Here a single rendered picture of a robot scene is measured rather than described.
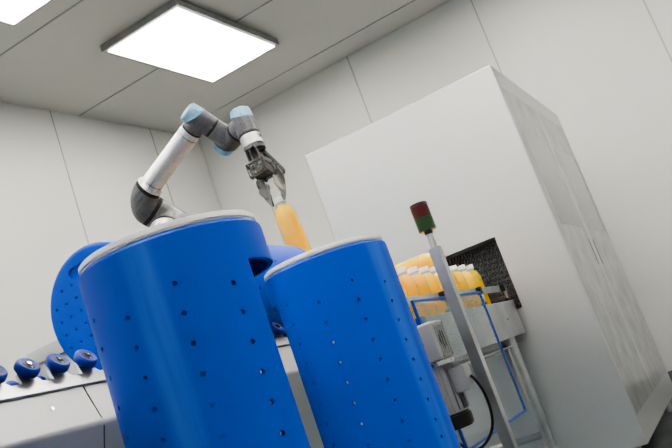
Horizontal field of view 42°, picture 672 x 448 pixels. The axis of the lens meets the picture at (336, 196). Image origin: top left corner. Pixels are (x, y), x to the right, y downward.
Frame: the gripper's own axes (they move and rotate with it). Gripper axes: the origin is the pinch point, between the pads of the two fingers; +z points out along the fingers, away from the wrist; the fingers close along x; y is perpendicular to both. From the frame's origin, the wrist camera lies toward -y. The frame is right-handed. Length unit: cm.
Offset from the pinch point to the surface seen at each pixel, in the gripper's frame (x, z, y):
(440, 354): 28, 68, -4
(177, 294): 43, 68, 151
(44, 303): -252, -99, -184
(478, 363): 30, 72, -33
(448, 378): 26, 75, -7
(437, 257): 33, 35, -29
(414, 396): 43, 85, 79
